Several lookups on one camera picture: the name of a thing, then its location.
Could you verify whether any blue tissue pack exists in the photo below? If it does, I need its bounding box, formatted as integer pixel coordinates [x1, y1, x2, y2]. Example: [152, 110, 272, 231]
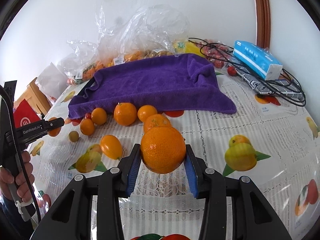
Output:
[233, 40, 283, 81]

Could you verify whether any red box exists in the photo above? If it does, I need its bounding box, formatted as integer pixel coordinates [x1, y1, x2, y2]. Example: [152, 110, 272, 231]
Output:
[14, 99, 40, 128]

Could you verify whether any clear bag of small oranges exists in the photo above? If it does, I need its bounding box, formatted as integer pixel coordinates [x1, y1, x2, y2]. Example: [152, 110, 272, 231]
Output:
[58, 40, 98, 85]

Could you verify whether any clear bag of longans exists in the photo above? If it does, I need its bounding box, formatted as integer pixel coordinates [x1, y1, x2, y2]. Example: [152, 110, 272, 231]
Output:
[119, 4, 190, 54]

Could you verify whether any black cable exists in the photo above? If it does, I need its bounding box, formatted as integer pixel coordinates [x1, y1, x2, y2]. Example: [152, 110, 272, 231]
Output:
[188, 37, 307, 107]

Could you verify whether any red tomato by cloth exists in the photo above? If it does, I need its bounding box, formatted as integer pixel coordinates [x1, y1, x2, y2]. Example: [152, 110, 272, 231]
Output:
[227, 66, 237, 76]

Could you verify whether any brown wooden door frame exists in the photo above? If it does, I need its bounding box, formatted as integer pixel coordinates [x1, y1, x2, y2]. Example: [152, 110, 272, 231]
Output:
[255, 0, 271, 49]

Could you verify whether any orange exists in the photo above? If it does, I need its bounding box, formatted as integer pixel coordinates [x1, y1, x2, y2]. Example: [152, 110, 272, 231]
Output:
[48, 127, 61, 137]

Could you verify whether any purple towel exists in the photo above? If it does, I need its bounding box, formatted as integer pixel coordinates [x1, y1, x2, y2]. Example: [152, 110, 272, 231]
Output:
[68, 54, 236, 119]

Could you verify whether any oval orange kumquat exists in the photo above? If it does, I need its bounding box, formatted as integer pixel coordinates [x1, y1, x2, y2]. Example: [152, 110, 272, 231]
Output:
[100, 135, 123, 160]

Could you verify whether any wooden chair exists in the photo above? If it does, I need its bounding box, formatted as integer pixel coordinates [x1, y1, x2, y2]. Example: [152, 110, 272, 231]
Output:
[14, 78, 51, 115]

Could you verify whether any round orange mandarin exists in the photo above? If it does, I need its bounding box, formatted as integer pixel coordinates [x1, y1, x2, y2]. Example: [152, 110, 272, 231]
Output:
[137, 105, 158, 122]

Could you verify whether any yellow snack bag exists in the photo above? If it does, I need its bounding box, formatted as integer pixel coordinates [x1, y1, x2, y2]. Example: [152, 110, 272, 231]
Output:
[173, 40, 206, 58]

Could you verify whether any person's left hand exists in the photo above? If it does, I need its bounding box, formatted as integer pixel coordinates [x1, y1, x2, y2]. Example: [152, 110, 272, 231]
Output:
[1, 151, 35, 202]

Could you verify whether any bag of red tomatoes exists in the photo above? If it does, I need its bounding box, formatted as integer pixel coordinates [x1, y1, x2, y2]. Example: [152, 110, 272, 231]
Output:
[189, 38, 233, 69]

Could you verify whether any grey checked cloth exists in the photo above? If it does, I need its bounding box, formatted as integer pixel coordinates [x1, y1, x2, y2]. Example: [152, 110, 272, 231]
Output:
[235, 66, 304, 100]

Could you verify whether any black tray under towel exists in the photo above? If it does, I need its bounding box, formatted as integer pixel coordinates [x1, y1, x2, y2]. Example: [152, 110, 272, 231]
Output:
[76, 77, 98, 99]

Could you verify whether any white plastic bag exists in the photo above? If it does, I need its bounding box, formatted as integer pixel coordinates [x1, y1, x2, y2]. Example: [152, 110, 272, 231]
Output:
[35, 63, 68, 102]

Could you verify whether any big orange mandarin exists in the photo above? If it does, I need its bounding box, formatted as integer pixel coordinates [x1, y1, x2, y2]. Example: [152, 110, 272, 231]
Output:
[113, 102, 137, 126]

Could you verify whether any large orange mandarin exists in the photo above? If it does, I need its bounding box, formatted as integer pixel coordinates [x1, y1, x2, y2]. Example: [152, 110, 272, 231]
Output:
[140, 126, 186, 174]

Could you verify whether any small orange mandarin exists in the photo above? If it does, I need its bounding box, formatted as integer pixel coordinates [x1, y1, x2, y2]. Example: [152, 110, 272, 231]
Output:
[80, 119, 95, 136]
[91, 107, 107, 125]

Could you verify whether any small tan longan fruit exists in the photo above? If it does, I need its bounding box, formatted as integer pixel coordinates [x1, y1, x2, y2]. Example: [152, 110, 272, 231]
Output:
[68, 131, 79, 142]

